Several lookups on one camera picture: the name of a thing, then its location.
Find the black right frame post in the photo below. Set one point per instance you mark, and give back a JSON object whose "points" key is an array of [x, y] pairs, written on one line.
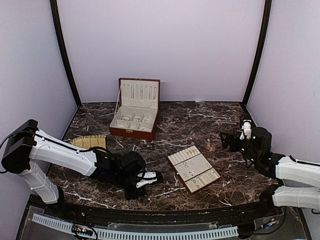
{"points": [[258, 52]]}

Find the brown jewelry display tray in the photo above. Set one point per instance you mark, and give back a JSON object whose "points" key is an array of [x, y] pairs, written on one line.
{"points": [[193, 169]]}

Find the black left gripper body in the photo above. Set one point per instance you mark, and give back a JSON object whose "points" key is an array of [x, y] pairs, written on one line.
{"points": [[123, 179]]}

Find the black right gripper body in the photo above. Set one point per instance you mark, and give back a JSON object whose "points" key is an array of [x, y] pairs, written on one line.
{"points": [[234, 147]]}

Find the black frame post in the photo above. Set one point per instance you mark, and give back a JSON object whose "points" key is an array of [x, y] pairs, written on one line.
{"points": [[258, 52], [63, 51]]}

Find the white slotted cable duct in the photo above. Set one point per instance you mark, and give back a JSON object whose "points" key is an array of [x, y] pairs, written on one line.
{"points": [[119, 231]]}

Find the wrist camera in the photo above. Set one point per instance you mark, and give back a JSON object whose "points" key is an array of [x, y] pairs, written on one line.
{"points": [[254, 141], [134, 166]]}

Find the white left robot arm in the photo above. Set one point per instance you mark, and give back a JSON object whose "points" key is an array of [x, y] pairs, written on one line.
{"points": [[28, 144]]}

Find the red wooden jewelry box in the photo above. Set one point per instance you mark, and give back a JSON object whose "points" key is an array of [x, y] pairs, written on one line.
{"points": [[137, 108]]}

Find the black left frame post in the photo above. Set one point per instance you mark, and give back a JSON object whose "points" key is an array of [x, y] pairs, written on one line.
{"points": [[63, 51]]}

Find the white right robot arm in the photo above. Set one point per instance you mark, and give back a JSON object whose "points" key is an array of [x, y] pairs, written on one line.
{"points": [[297, 181]]}

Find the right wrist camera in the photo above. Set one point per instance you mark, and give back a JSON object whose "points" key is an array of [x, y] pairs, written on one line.
{"points": [[254, 141]]}

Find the woven bamboo tray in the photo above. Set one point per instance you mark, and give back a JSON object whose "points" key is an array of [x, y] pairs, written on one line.
{"points": [[89, 141]]}

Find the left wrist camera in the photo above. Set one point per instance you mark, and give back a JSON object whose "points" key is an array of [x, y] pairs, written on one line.
{"points": [[134, 166]]}

